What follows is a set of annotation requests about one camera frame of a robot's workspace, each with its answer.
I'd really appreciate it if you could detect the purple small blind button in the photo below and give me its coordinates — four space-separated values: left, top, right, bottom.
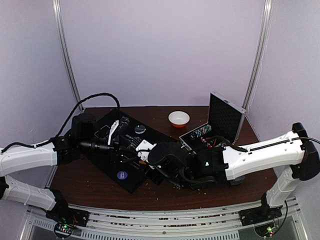
116 170 128 180

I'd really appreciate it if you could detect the clear grey dealer button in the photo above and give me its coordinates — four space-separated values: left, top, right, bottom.
134 124 146 135

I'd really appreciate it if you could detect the poker chip row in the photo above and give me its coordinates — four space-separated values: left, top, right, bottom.
190 124 212 140
214 142 227 148

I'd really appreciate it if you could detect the grey playing card deck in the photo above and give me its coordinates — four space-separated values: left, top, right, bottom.
229 176 246 186

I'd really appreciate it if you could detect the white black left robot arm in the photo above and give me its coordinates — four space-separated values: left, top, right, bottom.
0 113 130 222

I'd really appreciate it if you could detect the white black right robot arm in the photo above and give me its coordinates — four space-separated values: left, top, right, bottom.
138 122 320 221

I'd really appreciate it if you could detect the black poker table mat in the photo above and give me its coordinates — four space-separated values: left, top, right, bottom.
85 111 177 193

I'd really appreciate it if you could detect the white orange bowl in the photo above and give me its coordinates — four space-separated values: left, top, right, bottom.
168 111 190 128

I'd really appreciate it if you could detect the red black triangle card box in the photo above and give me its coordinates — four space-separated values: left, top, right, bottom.
200 137 217 149

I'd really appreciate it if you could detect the aluminium poker chip case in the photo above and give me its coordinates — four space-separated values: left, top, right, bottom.
179 91 246 153

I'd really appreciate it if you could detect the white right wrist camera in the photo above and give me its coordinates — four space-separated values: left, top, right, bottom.
135 140 157 162

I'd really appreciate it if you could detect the aluminium front rail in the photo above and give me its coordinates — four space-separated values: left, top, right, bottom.
26 197 301 240

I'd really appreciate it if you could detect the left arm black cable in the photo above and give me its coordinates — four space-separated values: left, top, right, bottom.
0 91 121 151

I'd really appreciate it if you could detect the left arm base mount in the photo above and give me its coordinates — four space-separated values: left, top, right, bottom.
45 208 90 227

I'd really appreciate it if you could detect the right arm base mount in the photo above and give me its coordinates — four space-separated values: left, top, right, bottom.
238 206 282 227

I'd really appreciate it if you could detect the left aluminium frame post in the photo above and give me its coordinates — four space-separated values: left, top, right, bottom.
52 0 81 102

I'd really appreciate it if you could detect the aluminium frame post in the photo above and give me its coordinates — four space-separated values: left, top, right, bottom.
242 0 274 113
52 0 81 102

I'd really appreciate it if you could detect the right aluminium frame post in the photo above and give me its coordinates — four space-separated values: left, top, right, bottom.
242 0 274 113

